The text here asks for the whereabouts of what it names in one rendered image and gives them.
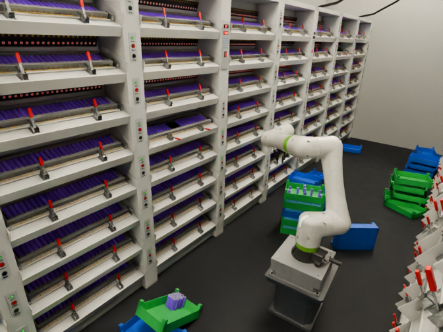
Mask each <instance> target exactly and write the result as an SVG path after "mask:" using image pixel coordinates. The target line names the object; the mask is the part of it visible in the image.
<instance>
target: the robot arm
mask: <svg viewBox="0 0 443 332"><path fill-rule="evenodd" d="M294 132H295V131H294V128H293V126H292V125H290V124H287V123H285V124H282V125H280V126H279V127H277V128H274V129H272V130H268V131H266V132H264V133H263V134H262V136H261V142H262V144H263V145H264V146H266V147H272V148H273V152H274V158H276V161H277V163H278V159H279V155H280V153H281V152H283V156H282V160H281V163H283V161H284V160H285V158H288V157H289V155H292V156H293V157H296V158H299V159H310V158H314V157H318V158H320V159H321V162H322V170H323V174H324V186H325V196H326V210H325V211H306V212H303V213H302V214H300V216H299V221H298V225H297V232H296V237H295V245H294V246H293V247H292V249H291V254H292V256H293V257H294V258H295V259H296V260H298V261H300V262H302V263H313V264H314V265H315V266H316V267H318V268H319V267H321V265H323V264H324V263H325V264H326V263H327V262H332V263H334V264H336V265H338V266H340V267H341V265H342V263H341V262H339V261H337V260H335V259H333V258H331V255H328V251H327V250H324V249H322V248H319V246H320V243H321V239H322V237H325V236H334V235H342V234H345V233H346V232H347V231H348V230H349V229H350V227H351V219H350V216H349V211H348V208H347V202H346V198H345V190H344V184H343V165H342V155H343V144H342V142H341V140H340V139H339V138H337V137H335V136H322V137H310V136H298V135H294ZM276 150H278V152H277V154H276ZM285 153H287V154H286V155H285Z"/></svg>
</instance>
